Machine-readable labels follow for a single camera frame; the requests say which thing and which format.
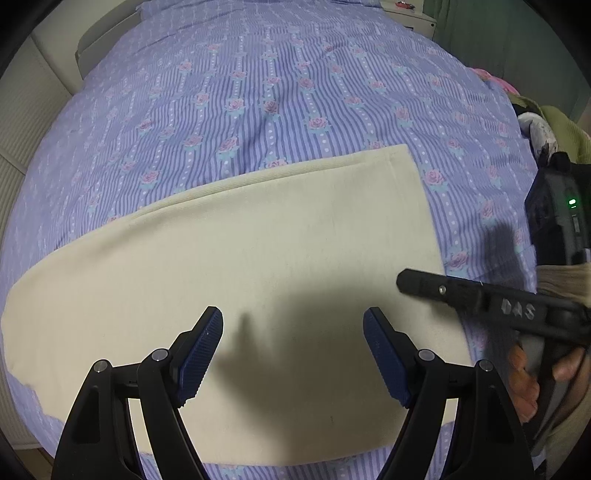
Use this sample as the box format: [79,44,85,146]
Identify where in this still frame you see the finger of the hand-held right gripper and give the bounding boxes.
[396,269,555,333]

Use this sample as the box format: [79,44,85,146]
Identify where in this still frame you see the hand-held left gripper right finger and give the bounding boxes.
[362,307,532,480]

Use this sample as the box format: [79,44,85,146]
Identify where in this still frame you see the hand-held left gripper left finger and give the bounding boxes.
[51,305,225,480]

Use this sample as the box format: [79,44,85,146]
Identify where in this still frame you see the cream pants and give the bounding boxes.
[0,144,474,467]

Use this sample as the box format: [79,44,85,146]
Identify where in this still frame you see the person's right forearm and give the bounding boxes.
[531,262,591,467]

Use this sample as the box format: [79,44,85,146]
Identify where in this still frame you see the person's right hand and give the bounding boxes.
[508,344,587,423]

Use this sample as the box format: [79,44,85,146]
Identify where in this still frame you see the olive green garment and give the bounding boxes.
[512,96,591,164]

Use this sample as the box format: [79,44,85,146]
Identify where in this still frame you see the white dark patterned garment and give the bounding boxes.
[517,113,560,164]

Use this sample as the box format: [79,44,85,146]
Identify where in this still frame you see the pink cloth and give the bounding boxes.
[473,68,518,94]

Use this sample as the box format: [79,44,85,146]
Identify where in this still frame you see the green curtain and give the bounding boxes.
[422,0,591,125]

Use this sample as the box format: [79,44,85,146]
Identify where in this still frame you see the white nightstand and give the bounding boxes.
[381,0,437,41]

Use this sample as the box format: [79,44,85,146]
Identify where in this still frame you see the blue floral duvet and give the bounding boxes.
[0,0,543,480]

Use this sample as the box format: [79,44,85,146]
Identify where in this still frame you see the grey upholstered bed frame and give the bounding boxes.
[75,9,144,80]

